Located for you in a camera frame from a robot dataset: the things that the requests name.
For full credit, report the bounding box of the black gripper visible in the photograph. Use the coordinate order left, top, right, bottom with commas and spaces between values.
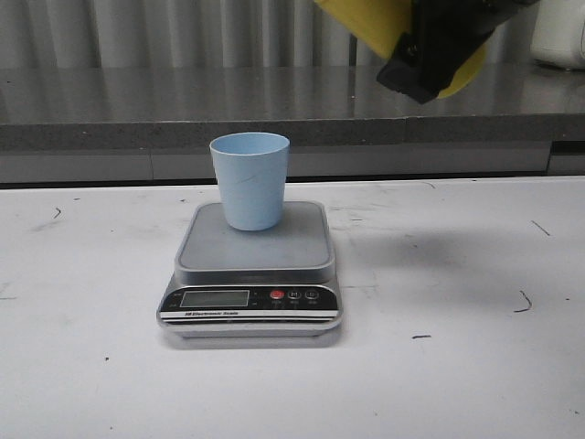
376, 0, 537, 103

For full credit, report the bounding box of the yellow squeeze bottle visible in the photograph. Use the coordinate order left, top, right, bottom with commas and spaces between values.
313, 0, 488, 101

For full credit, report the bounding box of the light blue plastic cup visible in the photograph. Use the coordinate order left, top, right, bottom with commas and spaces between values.
209, 132, 290, 231

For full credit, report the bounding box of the silver digital kitchen scale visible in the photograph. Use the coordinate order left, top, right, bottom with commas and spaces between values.
156, 201, 343, 348

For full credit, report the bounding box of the white rice cooker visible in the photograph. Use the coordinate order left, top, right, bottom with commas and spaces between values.
530, 0, 584, 70

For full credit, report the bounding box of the grey stone counter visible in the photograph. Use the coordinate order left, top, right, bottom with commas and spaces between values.
1, 63, 584, 186

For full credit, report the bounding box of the grey curtain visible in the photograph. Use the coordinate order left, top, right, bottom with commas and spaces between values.
0, 0, 540, 70

